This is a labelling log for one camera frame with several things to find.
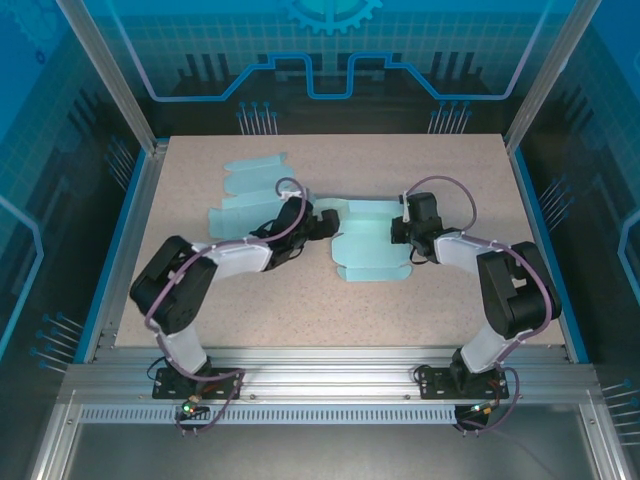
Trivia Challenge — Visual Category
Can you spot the light blue paper box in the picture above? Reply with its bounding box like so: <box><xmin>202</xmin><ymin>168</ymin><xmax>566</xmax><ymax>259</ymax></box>
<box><xmin>206</xmin><ymin>151</ymin><xmax>314</xmax><ymax>240</ymax></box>
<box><xmin>313</xmin><ymin>196</ymin><xmax>415</xmax><ymax>284</ymax></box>

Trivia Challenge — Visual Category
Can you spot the blue table side strip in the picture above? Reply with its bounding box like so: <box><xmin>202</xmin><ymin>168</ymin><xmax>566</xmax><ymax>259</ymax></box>
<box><xmin>507</xmin><ymin>147</ymin><xmax>592</xmax><ymax>365</ymax></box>
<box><xmin>72</xmin><ymin>148</ymin><xmax>152</xmax><ymax>364</ymax></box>

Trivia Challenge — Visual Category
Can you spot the grey metal bottom plate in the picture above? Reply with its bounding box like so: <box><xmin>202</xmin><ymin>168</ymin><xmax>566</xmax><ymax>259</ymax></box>
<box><xmin>62</xmin><ymin>422</ymin><xmax>601</xmax><ymax>480</ymax></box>

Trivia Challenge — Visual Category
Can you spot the wide aluminium frame rail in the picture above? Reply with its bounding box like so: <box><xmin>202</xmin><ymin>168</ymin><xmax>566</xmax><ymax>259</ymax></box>
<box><xmin>58</xmin><ymin>346</ymin><xmax>604</xmax><ymax>407</ymax></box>

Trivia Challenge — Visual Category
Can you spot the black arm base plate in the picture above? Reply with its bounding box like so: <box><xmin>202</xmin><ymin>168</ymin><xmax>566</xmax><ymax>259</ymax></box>
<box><xmin>416</xmin><ymin>364</ymin><xmax>511</xmax><ymax>401</ymax></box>
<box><xmin>151</xmin><ymin>366</ymin><xmax>245</xmax><ymax>401</ymax></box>

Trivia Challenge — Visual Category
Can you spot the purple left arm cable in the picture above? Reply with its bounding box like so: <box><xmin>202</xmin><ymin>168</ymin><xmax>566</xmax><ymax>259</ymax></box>
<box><xmin>143</xmin><ymin>176</ymin><xmax>307</xmax><ymax>440</ymax></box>

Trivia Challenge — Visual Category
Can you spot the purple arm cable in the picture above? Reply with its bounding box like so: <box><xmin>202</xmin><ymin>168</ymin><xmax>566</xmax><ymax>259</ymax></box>
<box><xmin>143</xmin><ymin>176</ymin><xmax>307</xmax><ymax>440</ymax></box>
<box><xmin>402</xmin><ymin>174</ymin><xmax>564</xmax><ymax>437</ymax></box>

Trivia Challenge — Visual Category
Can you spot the aluminium frame post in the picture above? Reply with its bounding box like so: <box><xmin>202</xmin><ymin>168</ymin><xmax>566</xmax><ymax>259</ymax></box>
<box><xmin>53</xmin><ymin>0</ymin><xmax>170</xmax><ymax>157</ymax></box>
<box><xmin>501</xmin><ymin>0</ymin><xmax>597</xmax><ymax>155</ymax></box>

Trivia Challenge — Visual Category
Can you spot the slotted grey cable duct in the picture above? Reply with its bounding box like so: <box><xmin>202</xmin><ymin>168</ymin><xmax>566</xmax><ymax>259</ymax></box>
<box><xmin>78</xmin><ymin>404</ymin><xmax>461</xmax><ymax>426</ymax></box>

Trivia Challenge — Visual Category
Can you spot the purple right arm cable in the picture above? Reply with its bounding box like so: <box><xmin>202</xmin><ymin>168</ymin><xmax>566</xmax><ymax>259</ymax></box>
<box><xmin>402</xmin><ymin>174</ymin><xmax>564</xmax><ymax>437</ymax></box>

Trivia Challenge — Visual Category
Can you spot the aluminium frame beam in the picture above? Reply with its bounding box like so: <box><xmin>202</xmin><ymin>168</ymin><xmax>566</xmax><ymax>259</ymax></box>
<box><xmin>579</xmin><ymin>387</ymin><xmax>634</xmax><ymax>480</ymax></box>
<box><xmin>27</xmin><ymin>387</ymin><xmax>84</xmax><ymax>480</ymax></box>

